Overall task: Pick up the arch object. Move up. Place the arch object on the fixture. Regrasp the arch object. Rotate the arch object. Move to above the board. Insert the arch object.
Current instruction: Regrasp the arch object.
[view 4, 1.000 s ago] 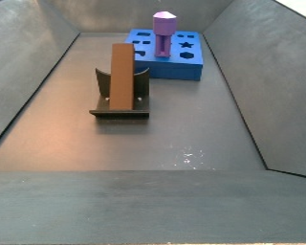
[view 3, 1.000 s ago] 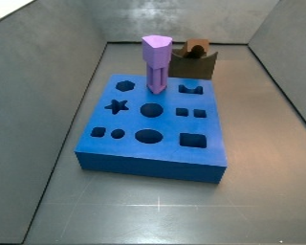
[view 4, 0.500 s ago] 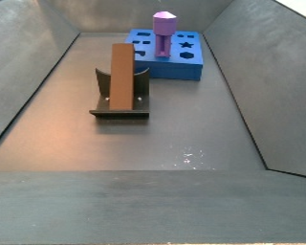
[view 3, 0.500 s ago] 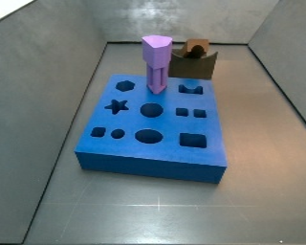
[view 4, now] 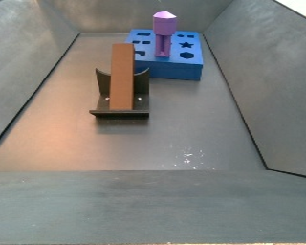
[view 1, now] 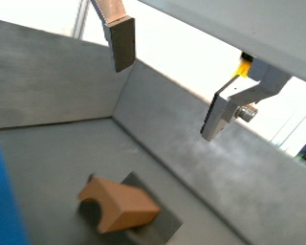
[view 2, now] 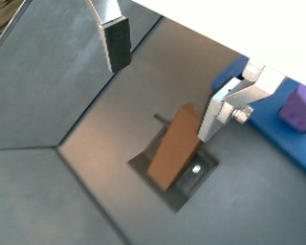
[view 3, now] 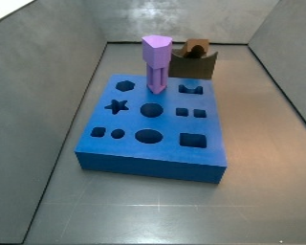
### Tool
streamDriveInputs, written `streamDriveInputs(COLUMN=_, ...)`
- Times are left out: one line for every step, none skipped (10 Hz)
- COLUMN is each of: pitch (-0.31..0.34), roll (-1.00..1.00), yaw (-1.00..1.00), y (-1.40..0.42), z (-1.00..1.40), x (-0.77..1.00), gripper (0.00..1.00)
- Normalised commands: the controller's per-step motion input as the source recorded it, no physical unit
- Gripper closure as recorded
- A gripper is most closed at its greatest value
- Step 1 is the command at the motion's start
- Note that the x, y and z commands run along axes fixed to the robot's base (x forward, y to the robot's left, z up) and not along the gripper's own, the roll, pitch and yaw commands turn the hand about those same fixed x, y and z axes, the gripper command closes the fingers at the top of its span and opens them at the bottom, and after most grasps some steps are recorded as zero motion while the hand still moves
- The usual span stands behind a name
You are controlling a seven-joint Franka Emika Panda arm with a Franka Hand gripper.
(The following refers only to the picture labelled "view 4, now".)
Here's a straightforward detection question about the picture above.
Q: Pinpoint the brown arch block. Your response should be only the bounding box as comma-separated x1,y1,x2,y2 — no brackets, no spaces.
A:
110,43,135,110

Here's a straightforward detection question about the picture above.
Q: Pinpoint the purple pentagon peg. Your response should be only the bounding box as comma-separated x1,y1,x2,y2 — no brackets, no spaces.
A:
153,11,177,57

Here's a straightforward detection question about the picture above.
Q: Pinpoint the dark grey curved fixture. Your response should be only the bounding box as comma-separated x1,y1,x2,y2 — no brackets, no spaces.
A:
90,69,149,119

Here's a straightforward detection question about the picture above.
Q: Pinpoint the blue foam shape-sorter block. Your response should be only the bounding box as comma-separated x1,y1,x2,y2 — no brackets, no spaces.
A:
127,29,204,80

